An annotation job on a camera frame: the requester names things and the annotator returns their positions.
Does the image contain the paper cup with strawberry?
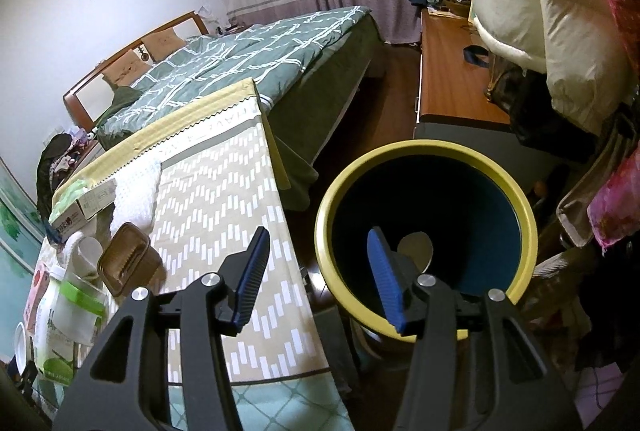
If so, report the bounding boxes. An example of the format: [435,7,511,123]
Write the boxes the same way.
[397,232,434,272]

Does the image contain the brown plastic tray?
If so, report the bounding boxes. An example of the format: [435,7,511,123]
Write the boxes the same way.
[96,222,163,298]

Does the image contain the pink strawberry milk carton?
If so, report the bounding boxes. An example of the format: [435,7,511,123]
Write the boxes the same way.
[23,263,50,335]

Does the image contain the white green drink bottle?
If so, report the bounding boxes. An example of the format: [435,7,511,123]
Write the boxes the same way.
[32,278,75,387]

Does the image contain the clear jar green tape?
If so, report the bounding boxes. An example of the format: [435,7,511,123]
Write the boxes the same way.
[52,263,106,345]

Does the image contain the green plastic bag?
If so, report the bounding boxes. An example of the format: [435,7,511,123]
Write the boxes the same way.
[49,178,92,224]

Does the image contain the yellow rimmed blue trash bin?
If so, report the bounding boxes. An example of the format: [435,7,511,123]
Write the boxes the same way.
[314,139,538,342]

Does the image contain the patterned beige green tablecloth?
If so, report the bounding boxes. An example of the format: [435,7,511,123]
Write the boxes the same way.
[37,79,352,430]

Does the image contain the wooden desk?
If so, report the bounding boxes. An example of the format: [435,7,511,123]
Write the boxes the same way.
[414,10,552,191]

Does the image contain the wooden bed with headboard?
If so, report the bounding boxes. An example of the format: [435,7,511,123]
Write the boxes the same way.
[78,6,383,211]

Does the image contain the green checked duvet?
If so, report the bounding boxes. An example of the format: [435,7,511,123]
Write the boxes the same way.
[96,6,375,149]

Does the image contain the dark clothes pile on cabinet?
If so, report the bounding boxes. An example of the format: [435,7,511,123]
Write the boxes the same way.
[36,128,90,220]

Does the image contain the left brown pillow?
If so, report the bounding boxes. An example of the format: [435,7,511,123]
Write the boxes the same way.
[102,50,152,88]

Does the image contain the brown pillow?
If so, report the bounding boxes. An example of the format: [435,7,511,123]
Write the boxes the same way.
[142,28,186,62]
[102,50,152,88]

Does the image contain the right brown pillow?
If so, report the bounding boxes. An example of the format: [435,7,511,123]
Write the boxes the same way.
[142,28,186,62]

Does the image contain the pink floral scarf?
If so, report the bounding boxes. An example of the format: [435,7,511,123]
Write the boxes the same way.
[587,147,640,250]

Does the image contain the sliding wardrobe door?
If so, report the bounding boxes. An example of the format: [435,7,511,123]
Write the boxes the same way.
[0,161,44,361]

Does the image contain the cream puffer jacket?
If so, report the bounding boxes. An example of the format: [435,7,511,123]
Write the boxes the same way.
[472,0,631,134]

